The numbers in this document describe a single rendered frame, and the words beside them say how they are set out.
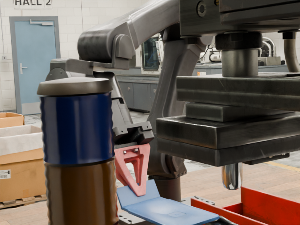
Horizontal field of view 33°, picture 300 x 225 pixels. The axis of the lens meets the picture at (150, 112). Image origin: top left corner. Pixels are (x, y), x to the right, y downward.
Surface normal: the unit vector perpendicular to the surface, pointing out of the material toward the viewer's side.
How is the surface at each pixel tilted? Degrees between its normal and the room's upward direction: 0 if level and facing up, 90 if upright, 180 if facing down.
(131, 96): 90
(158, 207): 2
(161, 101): 62
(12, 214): 0
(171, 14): 96
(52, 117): 76
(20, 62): 90
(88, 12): 90
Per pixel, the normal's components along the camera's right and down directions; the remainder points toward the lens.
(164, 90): -0.56, -0.36
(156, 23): 0.80, 0.07
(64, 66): -0.61, -0.04
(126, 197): 0.45, -0.45
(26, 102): 0.48, 0.07
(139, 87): -0.87, 0.10
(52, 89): -0.44, -0.20
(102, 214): 0.55, -0.18
